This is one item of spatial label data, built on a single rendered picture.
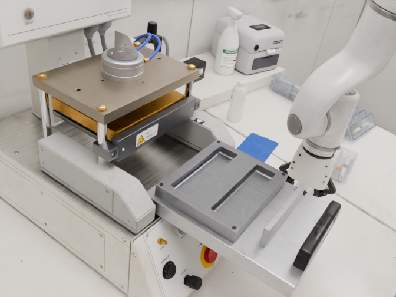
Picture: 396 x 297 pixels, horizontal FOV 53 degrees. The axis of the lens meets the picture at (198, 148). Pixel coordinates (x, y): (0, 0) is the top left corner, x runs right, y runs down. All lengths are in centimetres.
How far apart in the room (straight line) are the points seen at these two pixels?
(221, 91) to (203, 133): 62
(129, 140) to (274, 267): 32
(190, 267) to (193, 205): 20
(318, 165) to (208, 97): 56
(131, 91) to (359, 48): 44
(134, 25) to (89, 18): 63
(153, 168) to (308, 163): 39
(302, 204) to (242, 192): 12
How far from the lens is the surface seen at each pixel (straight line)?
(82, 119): 76
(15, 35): 78
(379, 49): 83
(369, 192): 126
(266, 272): 64
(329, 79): 84
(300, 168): 101
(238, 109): 136
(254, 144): 129
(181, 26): 166
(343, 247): 105
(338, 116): 91
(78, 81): 75
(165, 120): 78
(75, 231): 83
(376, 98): 313
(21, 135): 94
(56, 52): 88
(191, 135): 89
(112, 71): 75
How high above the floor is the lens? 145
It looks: 35 degrees down
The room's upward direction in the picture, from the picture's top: 9 degrees clockwise
